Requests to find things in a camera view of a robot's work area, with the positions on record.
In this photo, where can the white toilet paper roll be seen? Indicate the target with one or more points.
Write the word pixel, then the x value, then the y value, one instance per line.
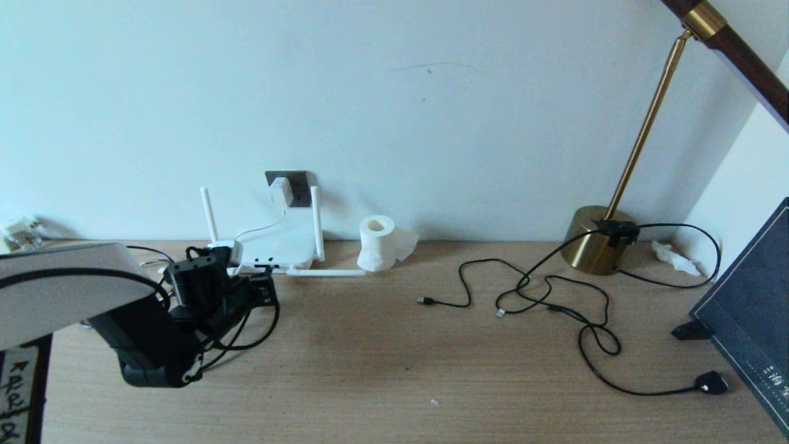
pixel 376 246

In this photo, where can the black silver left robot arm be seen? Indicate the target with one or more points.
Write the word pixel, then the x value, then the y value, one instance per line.
pixel 61 290

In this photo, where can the brass desk lamp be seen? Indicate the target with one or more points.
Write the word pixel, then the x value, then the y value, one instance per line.
pixel 588 246

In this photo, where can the crumpled white tissue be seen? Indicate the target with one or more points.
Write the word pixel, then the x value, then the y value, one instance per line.
pixel 677 259

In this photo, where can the white router with antennas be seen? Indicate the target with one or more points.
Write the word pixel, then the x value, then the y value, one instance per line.
pixel 290 246

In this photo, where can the white power adapter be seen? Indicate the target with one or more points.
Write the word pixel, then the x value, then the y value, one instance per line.
pixel 280 191

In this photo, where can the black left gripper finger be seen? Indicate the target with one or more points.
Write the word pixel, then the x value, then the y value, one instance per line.
pixel 262 297
pixel 260 282

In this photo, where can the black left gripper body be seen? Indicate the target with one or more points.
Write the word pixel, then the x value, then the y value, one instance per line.
pixel 200 290

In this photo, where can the grey wall socket plate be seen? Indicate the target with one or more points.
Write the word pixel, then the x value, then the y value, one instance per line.
pixel 302 185

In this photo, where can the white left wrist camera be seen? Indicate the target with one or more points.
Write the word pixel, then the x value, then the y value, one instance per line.
pixel 225 253

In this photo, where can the clear plastic wrapper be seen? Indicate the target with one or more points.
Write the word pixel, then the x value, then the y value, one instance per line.
pixel 21 233

